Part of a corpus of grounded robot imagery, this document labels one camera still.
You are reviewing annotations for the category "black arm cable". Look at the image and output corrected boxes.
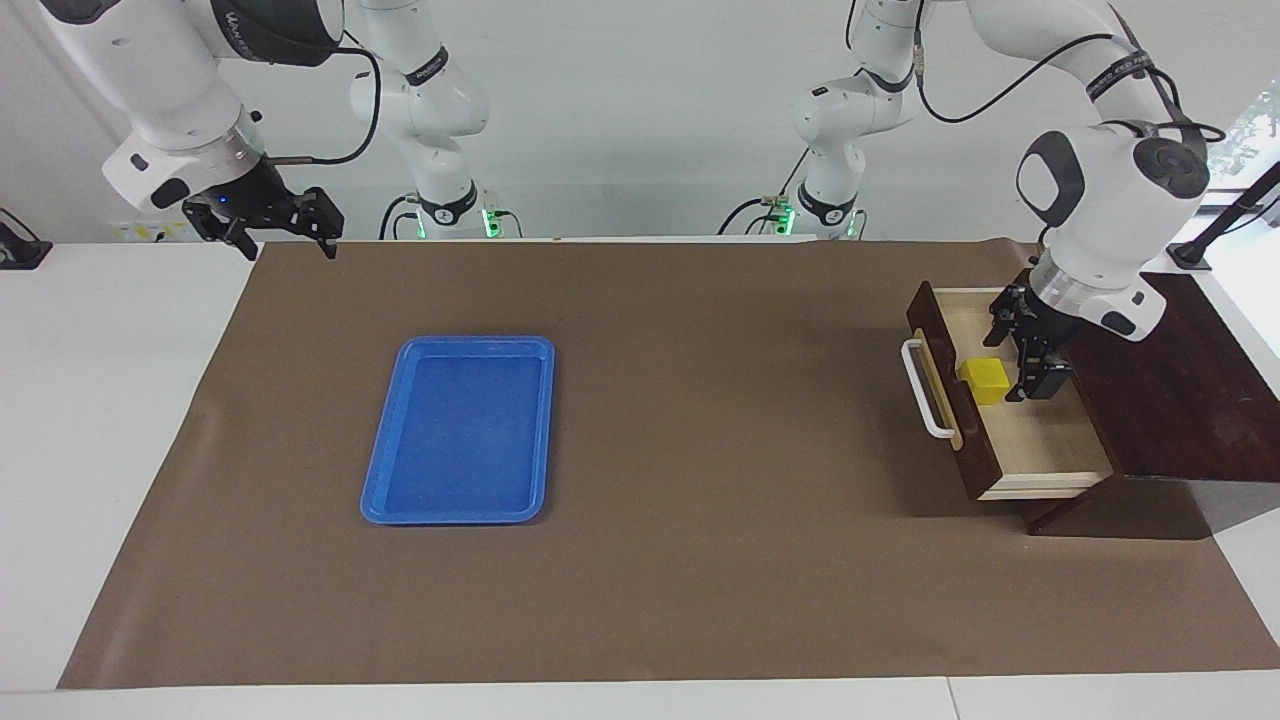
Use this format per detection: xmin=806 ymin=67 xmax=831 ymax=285
xmin=912 ymin=0 xmax=1227 ymax=141
xmin=265 ymin=45 xmax=384 ymax=166

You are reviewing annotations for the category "black base cable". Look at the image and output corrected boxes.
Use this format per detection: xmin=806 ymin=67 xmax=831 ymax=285
xmin=717 ymin=195 xmax=793 ymax=237
xmin=378 ymin=194 xmax=421 ymax=241

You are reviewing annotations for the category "bright window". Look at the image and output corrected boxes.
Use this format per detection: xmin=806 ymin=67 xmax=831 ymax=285
xmin=1200 ymin=85 xmax=1280 ymax=216

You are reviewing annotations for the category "yellow block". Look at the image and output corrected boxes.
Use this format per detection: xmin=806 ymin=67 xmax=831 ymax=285
xmin=958 ymin=358 xmax=1011 ymax=406

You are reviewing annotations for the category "white drawer handle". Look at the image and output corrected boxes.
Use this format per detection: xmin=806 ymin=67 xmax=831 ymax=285
xmin=901 ymin=338 xmax=958 ymax=441

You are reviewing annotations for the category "blue plastic tray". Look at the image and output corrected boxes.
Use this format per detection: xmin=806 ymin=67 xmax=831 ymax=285
xmin=360 ymin=335 xmax=556 ymax=526

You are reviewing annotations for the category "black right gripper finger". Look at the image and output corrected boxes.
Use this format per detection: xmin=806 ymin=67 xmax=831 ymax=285
xmin=183 ymin=198 xmax=259 ymax=263
xmin=290 ymin=187 xmax=346 ymax=259

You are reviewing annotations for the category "white socket strip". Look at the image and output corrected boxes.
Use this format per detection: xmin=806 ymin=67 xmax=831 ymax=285
xmin=112 ymin=220 xmax=201 ymax=244

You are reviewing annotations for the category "black stand with pole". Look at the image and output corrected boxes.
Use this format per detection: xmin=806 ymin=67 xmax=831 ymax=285
xmin=1165 ymin=160 xmax=1280 ymax=273

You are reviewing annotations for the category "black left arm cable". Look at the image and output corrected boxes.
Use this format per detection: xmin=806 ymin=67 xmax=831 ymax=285
xmin=912 ymin=0 xmax=1227 ymax=141

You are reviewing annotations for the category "black stand base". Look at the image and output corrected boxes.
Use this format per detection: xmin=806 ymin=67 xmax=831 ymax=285
xmin=0 ymin=208 xmax=53 ymax=271

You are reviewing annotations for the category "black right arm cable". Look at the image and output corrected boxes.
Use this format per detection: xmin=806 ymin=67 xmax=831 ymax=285
xmin=265 ymin=45 xmax=384 ymax=166

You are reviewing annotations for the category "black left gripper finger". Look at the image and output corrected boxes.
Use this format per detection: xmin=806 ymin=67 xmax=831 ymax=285
xmin=1005 ymin=340 xmax=1073 ymax=401
xmin=988 ymin=285 xmax=1029 ymax=346

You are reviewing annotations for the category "dark wooden cabinet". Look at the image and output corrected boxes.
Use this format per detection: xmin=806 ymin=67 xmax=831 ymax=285
xmin=1015 ymin=265 xmax=1280 ymax=541

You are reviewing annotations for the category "dark wooden drawer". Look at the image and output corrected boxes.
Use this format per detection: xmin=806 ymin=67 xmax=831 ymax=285
xmin=905 ymin=280 xmax=1116 ymax=501

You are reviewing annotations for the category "brown paper table mat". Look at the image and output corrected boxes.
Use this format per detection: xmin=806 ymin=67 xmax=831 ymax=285
xmin=57 ymin=238 xmax=1280 ymax=691

